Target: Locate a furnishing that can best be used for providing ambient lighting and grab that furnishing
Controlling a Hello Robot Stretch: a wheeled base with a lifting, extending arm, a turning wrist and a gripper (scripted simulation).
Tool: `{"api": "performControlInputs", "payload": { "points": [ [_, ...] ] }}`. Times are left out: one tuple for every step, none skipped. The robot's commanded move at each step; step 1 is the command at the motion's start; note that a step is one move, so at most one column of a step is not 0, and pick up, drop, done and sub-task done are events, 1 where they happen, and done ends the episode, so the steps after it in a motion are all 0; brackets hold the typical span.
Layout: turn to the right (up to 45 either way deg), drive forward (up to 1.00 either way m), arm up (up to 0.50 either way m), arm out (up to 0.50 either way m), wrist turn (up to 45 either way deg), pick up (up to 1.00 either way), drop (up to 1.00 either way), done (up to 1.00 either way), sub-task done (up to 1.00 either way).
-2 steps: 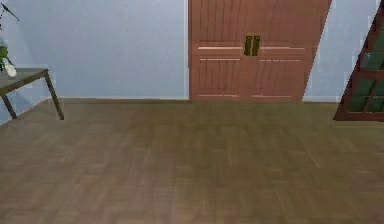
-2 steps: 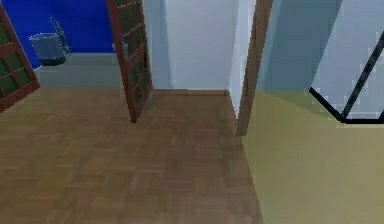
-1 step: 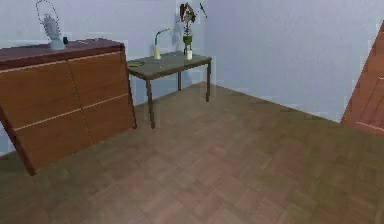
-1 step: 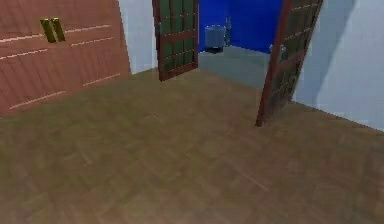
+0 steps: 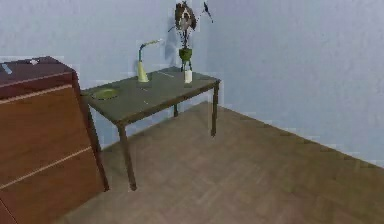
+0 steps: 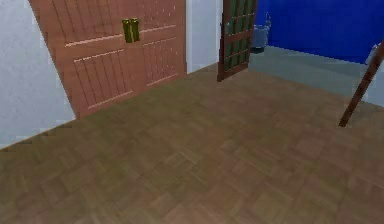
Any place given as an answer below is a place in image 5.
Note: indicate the pale thin pen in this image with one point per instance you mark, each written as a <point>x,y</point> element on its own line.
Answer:
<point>165,74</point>

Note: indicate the dark green table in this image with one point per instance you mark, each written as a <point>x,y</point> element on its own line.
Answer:
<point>140,98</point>

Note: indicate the house plant in green pot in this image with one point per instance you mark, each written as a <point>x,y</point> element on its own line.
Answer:
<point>185,53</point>

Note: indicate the yellow-green desk lamp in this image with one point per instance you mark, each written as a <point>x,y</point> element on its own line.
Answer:
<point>142,71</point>

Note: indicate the green plate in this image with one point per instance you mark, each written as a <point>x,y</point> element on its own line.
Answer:
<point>105,94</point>

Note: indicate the brown chest of drawers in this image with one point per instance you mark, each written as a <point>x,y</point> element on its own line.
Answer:
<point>43,133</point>

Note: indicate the small white item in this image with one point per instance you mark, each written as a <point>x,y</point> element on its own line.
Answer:
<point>34,61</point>

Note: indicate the grey flat item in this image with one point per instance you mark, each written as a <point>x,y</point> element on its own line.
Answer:
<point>6,69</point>

